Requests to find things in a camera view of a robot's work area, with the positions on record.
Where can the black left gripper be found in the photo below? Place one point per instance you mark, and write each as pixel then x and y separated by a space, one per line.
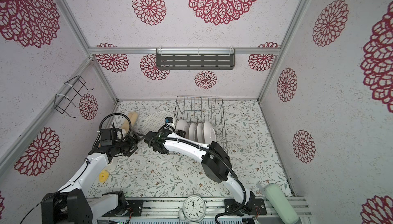
pixel 133 142

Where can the cream plate blue grid lines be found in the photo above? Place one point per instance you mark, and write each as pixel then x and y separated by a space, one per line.
pixel 155 120

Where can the white plate green red rim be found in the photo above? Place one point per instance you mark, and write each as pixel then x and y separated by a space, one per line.
pixel 183 126

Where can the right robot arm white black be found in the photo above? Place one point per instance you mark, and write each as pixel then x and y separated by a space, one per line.
pixel 216 165

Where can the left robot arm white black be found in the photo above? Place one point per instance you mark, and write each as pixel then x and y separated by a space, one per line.
pixel 69 204

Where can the white analog clock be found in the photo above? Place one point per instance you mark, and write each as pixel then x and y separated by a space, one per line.
pixel 193 210

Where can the pale green bottle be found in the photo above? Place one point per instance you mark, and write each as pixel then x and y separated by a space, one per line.
pixel 278 200

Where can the dark grey wall shelf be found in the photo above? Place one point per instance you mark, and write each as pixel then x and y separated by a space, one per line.
pixel 195 59

